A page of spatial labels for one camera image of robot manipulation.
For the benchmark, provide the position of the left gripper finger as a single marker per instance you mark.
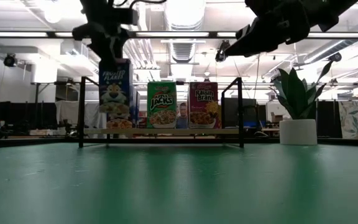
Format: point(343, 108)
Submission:
point(111, 57)

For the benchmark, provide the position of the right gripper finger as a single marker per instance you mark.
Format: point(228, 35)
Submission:
point(243, 32)
point(259, 37)

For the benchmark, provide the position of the Apple Jacks cereal box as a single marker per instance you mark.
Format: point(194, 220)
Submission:
point(162, 105)

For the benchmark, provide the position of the Raisin Bran cereal box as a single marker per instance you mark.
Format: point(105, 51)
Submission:
point(203, 105)
point(219, 119)

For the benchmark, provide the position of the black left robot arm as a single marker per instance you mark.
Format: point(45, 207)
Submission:
point(98, 9)

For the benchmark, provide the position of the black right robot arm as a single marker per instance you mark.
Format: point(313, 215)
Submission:
point(343, 9)

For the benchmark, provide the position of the black ceiling spotlight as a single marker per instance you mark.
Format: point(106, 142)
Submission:
point(336, 57)
point(10, 60)
point(219, 58)

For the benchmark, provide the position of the black overhead crossbeam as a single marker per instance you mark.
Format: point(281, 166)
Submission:
point(172, 34)

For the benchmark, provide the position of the white cloth cover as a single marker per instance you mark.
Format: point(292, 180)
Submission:
point(70, 112)

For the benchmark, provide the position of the black monitors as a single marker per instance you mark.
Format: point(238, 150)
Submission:
point(247, 109)
point(20, 113)

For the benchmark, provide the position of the brown cardboard box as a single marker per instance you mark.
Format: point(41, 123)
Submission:
point(277, 117)

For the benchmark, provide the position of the person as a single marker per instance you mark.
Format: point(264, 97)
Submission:
point(182, 112)

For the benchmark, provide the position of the green plant in white pot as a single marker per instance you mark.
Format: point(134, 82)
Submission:
point(298, 132)

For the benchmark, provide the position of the black partition panel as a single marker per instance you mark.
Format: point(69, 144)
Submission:
point(328, 118)

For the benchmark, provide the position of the floral patterned panel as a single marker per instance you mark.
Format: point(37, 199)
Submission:
point(356, 118)

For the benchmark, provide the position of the green table mat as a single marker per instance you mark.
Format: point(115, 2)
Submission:
point(182, 186)

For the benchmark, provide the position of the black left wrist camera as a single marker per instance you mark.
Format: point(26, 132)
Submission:
point(129, 17)

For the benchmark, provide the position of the silver ventilation duct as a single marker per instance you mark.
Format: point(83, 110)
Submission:
point(346, 43)
point(183, 18)

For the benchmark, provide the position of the wooden shelf with black frame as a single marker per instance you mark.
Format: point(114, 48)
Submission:
point(166, 131)

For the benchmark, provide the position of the black aluminium table frame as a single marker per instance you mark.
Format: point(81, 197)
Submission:
point(26, 141)

